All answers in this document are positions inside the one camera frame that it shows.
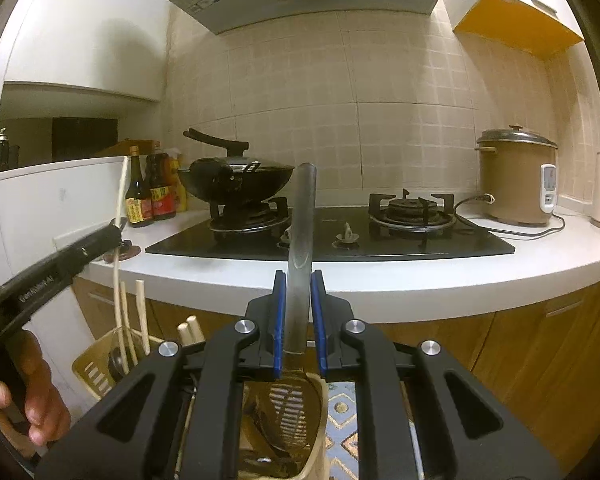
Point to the white left wall cabinet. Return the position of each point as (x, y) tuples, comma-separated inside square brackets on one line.
[(80, 76)]

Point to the dark soy sauce bottle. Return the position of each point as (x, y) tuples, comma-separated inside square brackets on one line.
[(138, 204)]

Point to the tan plastic utensil basket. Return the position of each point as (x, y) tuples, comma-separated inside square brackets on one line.
[(205, 409)]

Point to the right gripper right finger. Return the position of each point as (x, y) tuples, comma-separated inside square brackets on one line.
[(420, 413)]

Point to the brown rice cooker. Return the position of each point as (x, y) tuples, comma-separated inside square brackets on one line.
[(518, 168)]

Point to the round brown coaster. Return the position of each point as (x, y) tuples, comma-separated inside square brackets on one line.
[(124, 252)]

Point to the black plastic spoon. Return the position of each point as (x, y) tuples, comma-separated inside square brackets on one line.
[(115, 365)]

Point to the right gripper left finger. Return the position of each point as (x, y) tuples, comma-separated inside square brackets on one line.
[(180, 409)]

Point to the white orange wall cabinet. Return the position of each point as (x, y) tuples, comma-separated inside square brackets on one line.
[(539, 27)]

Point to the red label sauce bottle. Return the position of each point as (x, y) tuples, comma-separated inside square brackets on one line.
[(168, 195)]

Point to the person's left hand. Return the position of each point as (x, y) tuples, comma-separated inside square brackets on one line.
[(32, 412)]

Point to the black wok with lid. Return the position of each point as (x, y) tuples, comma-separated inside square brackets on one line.
[(235, 178)]

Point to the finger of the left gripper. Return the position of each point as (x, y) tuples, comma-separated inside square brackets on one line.
[(73, 259)]

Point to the black gas stove top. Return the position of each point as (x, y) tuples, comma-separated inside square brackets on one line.
[(388, 228)]

